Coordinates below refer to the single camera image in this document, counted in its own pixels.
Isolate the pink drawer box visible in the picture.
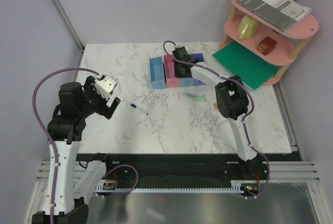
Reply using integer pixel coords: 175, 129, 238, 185
163, 55, 181, 88

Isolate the blue whiteboard marker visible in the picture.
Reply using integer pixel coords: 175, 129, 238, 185
131, 103, 148, 115

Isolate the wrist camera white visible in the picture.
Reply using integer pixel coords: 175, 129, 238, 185
172, 46, 188, 57
94, 73, 118, 100

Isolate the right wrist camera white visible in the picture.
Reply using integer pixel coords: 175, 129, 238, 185
172, 46, 188, 57

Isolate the green folder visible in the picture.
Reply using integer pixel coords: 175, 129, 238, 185
213, 41, 279, 90

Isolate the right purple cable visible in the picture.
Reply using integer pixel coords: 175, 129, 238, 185
163, 41, 271, 199

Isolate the grey setup guide booklet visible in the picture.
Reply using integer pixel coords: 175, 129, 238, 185
236, 0, 312, 32

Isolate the light blue drawer box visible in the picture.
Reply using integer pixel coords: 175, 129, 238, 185
149, 56, 167, 90

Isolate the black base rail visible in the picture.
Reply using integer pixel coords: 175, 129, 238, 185
75, 152, 304, 189

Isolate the purple cable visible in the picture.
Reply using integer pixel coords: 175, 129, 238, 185
163, 41, 271, 199
33, 67, 101, 223

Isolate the long green highlighter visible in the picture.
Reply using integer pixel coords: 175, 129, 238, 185
183, 93, 206, 102

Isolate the white cable duct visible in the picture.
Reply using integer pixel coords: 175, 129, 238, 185
96, 180, 261, 193

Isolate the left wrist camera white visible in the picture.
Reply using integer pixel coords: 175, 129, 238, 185
94, 73, 118, 100

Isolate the red brown cube box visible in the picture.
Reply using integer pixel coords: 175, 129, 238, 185
257, 36, 277, 56

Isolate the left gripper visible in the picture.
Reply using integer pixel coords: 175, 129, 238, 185
78, 76, 120, 119

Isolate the pink three-tier shelf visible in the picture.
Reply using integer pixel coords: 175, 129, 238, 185
219, 0, 319, 85

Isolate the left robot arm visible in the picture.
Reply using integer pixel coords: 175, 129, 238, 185
31, 74, 121, 223

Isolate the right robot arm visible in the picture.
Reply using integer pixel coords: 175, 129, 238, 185
172, 46, 270, 180

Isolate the purple drawer box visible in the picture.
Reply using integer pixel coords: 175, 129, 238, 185
188, 53, 206, 86

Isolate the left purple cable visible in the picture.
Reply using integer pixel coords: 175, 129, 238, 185
33, 67, 101, 223

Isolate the teal blue drawer box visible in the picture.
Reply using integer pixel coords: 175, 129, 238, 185
180, 78, 195, 88

